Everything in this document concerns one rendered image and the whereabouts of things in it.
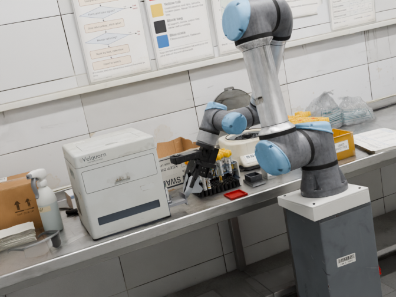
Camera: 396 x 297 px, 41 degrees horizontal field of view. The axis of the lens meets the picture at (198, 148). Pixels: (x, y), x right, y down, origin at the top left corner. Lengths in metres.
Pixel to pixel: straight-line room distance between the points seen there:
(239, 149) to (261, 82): 0.72
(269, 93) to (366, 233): 0.55
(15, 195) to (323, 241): 1.13
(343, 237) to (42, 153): 1.32
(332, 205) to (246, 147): 0.71
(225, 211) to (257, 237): 0.92
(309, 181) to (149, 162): 0.54
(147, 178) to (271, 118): 0.50
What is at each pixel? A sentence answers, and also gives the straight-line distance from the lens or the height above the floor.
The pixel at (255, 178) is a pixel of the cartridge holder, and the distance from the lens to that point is 2.02.
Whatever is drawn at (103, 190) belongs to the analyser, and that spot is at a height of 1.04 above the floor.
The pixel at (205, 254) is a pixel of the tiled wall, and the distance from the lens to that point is 2.69.
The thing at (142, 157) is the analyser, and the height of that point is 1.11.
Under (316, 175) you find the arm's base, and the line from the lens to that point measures 1.68.
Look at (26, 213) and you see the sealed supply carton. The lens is 2.09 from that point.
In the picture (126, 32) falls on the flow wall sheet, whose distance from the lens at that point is 2.40.
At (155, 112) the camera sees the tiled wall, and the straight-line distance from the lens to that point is 2.45.
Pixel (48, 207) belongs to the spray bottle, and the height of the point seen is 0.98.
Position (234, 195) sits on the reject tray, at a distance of 1.94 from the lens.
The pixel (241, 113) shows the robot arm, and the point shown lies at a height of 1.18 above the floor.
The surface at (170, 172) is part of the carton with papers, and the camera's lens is 2.14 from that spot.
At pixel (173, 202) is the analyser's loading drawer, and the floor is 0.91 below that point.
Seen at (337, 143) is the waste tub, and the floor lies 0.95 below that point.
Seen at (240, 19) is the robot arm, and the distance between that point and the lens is 1.55.
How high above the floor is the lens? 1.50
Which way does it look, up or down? 13 degrees down
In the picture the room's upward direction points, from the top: 11 degrees counter-clockwise
